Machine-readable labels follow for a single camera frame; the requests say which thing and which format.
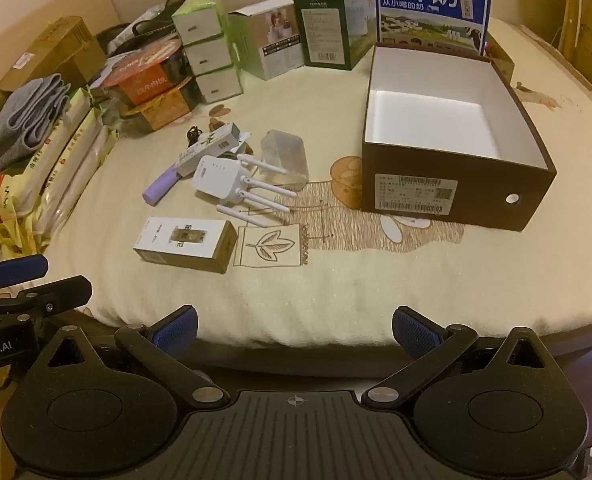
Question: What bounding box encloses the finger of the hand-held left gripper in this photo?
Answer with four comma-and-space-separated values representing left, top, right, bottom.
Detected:
0, 275, 93, 323
0, 254, 50, 291

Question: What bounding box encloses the white green photo box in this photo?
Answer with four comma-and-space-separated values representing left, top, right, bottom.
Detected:
227, 1, 307, 81

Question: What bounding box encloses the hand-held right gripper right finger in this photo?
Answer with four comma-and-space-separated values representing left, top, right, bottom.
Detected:
361, 305, 556, 408

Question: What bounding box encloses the dark green box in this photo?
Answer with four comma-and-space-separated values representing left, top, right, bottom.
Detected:
293, 0, 377, 71

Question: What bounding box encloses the white narrow box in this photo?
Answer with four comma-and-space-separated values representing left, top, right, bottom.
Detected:
173, 122, 241, 177

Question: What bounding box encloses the grey folded cloth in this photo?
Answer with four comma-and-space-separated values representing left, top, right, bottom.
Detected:
0, 74, 72, 177

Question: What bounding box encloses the white wifi extender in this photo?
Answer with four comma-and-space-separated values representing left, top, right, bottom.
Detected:
193, 152, 299, 226

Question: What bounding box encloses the yellow snack bag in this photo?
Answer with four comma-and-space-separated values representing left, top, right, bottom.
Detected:
0, 172, 52, 256

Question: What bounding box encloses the brown cardboard box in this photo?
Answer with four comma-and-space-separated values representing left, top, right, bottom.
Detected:
0, 16, 108, 106

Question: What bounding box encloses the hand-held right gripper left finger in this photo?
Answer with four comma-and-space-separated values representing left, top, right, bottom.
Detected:
36, 304, 231, 408

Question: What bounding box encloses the blue milk carton box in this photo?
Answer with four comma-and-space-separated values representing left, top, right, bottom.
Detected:
373, 0, 494, 56

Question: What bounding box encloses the black white bag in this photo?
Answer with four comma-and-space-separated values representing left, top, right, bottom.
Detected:
96, 0, 191, 56

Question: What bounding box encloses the yellow instant rice bowl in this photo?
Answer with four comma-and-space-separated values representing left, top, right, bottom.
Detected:
121, 77, 201, 131

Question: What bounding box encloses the green white tissue pack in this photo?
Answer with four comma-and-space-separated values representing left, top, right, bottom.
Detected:
193, 67, 244, 105
182, 35, 234, 77
171, 0, 227, 43

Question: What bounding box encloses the brown shoe box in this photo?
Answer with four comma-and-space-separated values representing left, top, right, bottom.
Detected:
360, 44, 558, 233

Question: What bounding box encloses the purple plastic stick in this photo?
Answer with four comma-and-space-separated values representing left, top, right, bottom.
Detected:
142, 167, 181, 207

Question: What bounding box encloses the red instant rice bowl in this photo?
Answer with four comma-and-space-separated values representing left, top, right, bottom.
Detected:
101, 40, 194, 106

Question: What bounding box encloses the white gold small box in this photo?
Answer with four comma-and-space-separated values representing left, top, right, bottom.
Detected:
132, 216, 239, 275

